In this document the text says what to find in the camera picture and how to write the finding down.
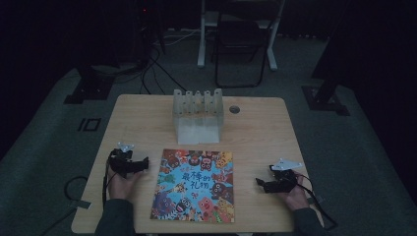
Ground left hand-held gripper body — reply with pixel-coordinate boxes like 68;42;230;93
108;142;144;180

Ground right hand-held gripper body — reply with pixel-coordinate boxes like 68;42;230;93
263;158;303;195

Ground colourful picture book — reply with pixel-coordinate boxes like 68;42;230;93
149;148;236;224

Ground translucent white book rack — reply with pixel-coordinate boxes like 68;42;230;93
172;88;225;146

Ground person's right hand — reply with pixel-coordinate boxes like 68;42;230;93
277;170;311;211

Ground person's left hand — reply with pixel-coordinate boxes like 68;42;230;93
107;169;145;202

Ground grey tape piece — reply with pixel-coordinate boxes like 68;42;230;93
68;199;92;210

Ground black stand base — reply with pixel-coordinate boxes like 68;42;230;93
301;84;351;117
63;64;116;105

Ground dark equipment stand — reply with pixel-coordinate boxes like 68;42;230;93
129;0;167;68

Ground black folding chair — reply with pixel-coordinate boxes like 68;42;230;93
213;12;268;89

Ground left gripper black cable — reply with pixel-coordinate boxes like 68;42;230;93
101;150;118;208

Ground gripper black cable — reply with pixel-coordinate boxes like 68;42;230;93
294;172;339;231
101;150;118;208

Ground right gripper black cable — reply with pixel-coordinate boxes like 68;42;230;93
294;172;339;231

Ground black looped floor cable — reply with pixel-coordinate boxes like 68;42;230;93
38;175;90;236

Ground black floor cables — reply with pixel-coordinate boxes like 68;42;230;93
112;45;189;96

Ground white floor cable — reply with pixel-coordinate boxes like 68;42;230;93
152;28;202;47

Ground white desk frame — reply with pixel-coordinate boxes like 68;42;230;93
197;0;286;72

